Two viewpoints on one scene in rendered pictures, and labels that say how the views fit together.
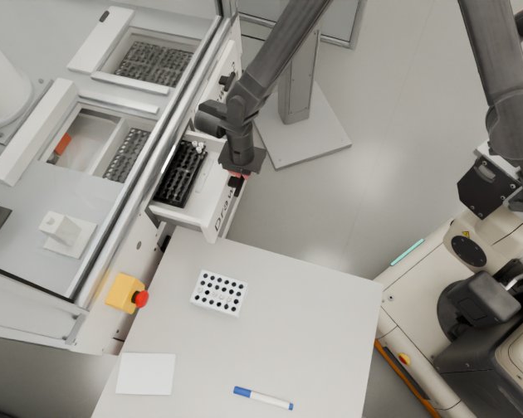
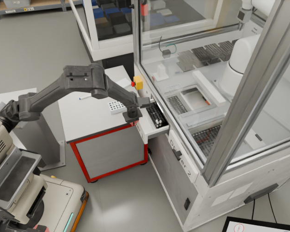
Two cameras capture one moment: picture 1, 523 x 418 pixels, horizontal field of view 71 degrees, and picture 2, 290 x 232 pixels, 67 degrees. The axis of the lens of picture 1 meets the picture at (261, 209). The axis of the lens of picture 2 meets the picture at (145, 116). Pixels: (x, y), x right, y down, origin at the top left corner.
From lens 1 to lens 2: 125 cm
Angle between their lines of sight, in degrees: 62
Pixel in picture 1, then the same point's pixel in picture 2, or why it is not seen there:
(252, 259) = (116, 121)
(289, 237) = (135, 212)
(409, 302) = (57, 198)
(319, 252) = (116, 216)
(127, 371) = (126, 81)
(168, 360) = not seen: hidden behind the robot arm
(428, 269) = (52, 220)
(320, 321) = (83, 119)
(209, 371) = not seen: hidden behind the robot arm
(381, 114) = not seen: outside the picture
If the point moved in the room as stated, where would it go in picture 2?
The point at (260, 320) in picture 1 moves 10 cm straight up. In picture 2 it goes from (101, 109) to (99, 99)
